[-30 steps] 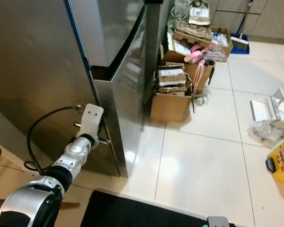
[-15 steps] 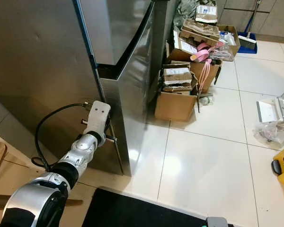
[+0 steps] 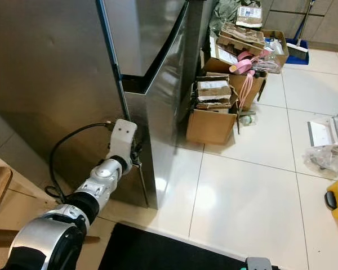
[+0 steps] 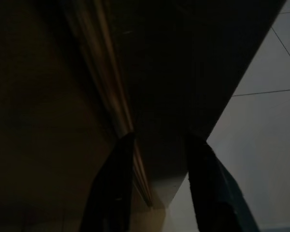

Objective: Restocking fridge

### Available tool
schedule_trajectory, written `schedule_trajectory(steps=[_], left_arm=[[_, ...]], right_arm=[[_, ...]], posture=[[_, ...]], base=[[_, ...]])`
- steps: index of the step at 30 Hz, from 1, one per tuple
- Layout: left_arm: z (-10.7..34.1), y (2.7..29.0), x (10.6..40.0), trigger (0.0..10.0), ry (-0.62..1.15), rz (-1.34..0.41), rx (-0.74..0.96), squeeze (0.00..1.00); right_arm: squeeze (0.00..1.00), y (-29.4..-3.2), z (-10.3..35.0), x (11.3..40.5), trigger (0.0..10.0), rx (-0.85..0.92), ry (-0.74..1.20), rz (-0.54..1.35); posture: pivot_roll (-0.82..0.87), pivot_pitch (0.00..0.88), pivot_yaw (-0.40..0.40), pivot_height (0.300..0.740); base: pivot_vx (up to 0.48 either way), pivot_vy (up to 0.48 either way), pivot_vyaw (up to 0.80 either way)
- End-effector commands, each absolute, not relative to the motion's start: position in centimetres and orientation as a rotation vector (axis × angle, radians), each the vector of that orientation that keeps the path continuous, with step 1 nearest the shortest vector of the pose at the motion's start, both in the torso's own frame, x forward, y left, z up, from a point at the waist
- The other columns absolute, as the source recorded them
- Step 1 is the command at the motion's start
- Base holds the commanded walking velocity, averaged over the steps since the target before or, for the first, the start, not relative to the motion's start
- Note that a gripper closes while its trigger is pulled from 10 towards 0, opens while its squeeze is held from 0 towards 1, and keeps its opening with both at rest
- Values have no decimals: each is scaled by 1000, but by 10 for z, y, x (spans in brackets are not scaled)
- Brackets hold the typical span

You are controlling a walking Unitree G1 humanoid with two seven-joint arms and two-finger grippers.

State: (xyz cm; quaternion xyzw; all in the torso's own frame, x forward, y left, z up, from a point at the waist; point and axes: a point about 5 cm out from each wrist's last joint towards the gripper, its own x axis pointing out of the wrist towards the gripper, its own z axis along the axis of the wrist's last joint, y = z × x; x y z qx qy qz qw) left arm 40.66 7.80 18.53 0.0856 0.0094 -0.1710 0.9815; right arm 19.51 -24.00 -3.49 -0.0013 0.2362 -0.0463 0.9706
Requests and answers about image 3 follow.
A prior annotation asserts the silver two-door fridge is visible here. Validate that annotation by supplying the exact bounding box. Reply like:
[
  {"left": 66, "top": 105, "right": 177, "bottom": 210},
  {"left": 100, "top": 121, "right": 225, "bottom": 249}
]
[{"left": 0, "top": 0, "right": 213, "bottom": 211}]

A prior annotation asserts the small open cardboard box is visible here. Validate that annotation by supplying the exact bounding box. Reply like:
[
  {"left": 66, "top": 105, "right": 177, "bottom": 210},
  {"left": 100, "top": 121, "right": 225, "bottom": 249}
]
[{"left": 185, "top": 72, "right": 241, "bottom": 146}]

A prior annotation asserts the empty clear plastic bottle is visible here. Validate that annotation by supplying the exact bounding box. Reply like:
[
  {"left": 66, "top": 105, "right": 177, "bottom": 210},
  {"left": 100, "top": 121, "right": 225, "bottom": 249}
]
[{"left": 239, "top": 112, "right": 256, "bottom": 126}]

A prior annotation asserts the flat white brown carton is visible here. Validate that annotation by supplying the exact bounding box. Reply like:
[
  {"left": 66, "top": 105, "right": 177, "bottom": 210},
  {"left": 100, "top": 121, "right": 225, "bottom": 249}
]
[{"left": 208, "top": 35, "right": 242, "bottom": 67}]

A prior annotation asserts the large open cardboard box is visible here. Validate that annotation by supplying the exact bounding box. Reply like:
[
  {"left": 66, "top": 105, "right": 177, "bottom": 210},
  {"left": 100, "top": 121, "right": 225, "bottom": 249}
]
[{"left": 203, "top": 56, "right": 272, "bottom": 111}]

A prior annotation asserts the brown pulp packaging tray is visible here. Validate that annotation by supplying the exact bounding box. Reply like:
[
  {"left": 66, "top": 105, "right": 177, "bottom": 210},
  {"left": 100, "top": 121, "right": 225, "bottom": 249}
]
[{"left": 217, "top": 22, "right": 269, "bottom": 57}]

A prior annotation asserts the grey-green plastic bag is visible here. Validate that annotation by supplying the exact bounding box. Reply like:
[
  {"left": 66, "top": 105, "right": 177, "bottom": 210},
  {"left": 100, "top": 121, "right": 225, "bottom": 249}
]
[{"left": 210, "top": 0, "right": 244, "bottom": 38}]

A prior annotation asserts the cardboard box with cleaning bottles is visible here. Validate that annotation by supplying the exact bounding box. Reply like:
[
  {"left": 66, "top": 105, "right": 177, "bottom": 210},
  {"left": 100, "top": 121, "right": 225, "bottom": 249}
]
[{"left": 263, "top": 29, "right": 290, "bottom": 68}]

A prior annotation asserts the brown parcel with white label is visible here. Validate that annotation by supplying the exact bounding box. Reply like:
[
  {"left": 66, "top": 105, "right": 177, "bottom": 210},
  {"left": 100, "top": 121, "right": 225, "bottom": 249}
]
[{"left": 235, "top": 4, "right": 265, "bottom": 29}]

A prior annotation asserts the blue dustpan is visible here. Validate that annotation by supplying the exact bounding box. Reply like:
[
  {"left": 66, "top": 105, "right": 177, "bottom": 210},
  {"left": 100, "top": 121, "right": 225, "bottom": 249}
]
[{"left": 284, "top": 38, "right": 310, "bottom": 66}]

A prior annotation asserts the clear plastic bag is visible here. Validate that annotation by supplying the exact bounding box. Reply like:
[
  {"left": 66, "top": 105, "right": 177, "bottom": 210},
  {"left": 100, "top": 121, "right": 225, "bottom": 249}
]
[{"left": 303, "top": 143, "right": 338, "bottom": 179}]

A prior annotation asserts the grey kitchen counter cabinet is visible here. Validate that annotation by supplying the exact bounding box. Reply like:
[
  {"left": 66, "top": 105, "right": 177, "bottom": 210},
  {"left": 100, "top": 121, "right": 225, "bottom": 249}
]
[{"left": 259, "top": 0, "right": 338, "bottom": 55}]

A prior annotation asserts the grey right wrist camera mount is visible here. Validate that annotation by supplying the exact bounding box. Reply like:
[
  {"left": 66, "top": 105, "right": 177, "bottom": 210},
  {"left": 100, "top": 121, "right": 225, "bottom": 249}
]
[{"left": 246, "top": 257, "right": 274, "bottom": 270}]

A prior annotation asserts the white long-handled dustpan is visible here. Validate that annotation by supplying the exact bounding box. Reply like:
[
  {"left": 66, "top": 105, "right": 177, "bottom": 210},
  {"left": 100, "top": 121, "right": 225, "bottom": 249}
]
[{"left": 306, "top": 108, "right": 338, "bottom": 150}]

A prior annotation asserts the long-handled broom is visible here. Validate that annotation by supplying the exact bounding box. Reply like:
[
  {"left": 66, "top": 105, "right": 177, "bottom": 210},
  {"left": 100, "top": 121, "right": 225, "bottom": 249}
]
[{"left": 286, "top": 0, "right": 317, "bottom": 51}]

